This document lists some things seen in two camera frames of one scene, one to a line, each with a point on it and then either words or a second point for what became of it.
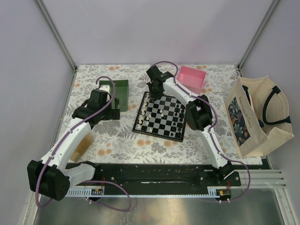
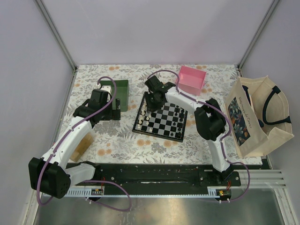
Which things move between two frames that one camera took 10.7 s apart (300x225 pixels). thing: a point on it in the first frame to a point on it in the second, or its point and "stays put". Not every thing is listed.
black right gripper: [153, 97] to [151, 108]
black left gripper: [113, 114] stays put
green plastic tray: [122, 91] stays put
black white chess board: [164, 118] stays put
